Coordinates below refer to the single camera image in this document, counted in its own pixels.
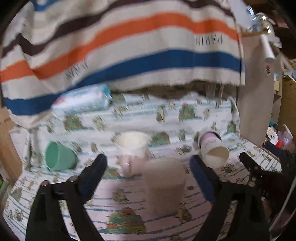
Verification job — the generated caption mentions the beige square cup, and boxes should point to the beige square cup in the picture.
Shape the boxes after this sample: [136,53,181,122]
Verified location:
[142,158,187,215]

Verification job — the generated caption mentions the green plastic cup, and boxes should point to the green plastic cup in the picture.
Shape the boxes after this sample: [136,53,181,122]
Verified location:
[45,142,77,171]

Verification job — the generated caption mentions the white purple mug lying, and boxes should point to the white purple mug lying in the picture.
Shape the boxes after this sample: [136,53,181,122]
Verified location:
[197,128,230,169]

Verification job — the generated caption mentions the wooden door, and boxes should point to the wooden door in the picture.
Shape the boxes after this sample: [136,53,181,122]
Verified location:
[1,108,22,186]

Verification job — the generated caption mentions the cat pattern bed sheet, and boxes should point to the cat pattern bed sheet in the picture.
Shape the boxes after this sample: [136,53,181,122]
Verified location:
[3,92,281,240]

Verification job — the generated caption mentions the pink white ceramic mug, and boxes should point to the pink white ceramic mug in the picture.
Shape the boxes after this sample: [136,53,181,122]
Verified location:
[114,131,149,178]

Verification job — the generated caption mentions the white paper roll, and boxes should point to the white paper roll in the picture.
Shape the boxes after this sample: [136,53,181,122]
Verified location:
[260,34,275,64]

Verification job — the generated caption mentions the baby wipes pack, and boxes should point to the baby wipes pack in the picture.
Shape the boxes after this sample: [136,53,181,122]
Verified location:
[51,84,112,118]

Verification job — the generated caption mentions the clear water bottle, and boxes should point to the clear water bottle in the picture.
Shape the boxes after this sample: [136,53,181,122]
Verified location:
[246,6,261,32]

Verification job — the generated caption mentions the striped Paris cloth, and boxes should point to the striped Paris cloth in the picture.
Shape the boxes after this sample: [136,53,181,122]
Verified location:
[1,1,245,128]

